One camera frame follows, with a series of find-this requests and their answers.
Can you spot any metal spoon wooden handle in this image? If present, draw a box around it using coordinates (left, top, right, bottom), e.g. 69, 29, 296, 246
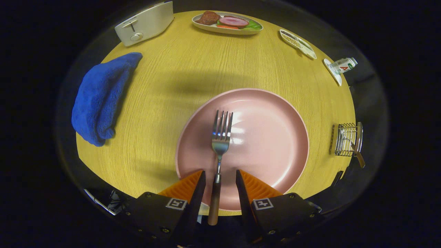
343, 136, 366, 169

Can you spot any blue towel cloth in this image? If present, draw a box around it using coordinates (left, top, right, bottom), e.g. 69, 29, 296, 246
71, 52, 143, 147

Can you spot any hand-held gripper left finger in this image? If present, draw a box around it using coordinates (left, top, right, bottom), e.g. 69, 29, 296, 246
125, 169, 206, 248

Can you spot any black table edge clamp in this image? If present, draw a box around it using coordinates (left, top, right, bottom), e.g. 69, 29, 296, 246
331, 170, 344, 187

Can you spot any white toaster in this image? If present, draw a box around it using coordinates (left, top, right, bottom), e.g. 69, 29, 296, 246
114, 1, 174, 47

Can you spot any metal wire cutlery rack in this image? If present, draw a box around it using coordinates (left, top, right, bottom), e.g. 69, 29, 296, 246
329, 122, 364, 157

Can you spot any metal fork wooden handle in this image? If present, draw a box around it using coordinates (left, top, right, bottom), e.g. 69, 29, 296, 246
208, 110, 234, 226

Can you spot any white oval food plate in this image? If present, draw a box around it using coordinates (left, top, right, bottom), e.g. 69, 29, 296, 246
192, 11, 263, 35

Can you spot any pink toy ham slice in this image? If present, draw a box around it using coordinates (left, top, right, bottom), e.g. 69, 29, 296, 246
219, 16, 249, 28

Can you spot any green toy lettuce leaf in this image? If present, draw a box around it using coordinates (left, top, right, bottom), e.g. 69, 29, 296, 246
241, 20, 262, 31

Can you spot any pink round plate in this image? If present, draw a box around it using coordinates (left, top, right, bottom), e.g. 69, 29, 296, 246
175, 88, 309, 211

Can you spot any white metal bar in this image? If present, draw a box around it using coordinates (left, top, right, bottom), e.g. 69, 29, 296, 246
84, 189, 116, 216

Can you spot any white bottle green cap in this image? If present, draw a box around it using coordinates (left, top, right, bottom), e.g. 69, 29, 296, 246
328, 57, 358, 75

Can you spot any white square coaster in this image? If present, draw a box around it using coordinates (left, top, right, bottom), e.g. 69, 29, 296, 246
323, 58, 342, 86

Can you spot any brown toy meat piece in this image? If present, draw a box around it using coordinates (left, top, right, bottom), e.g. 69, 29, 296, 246
195, 11, 221, 25

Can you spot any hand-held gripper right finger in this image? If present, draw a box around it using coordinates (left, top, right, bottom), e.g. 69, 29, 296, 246
236, 169, 324, 246

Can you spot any white divided bean tray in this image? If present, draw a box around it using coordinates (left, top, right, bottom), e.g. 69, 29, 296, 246
279, 29, 317, 60

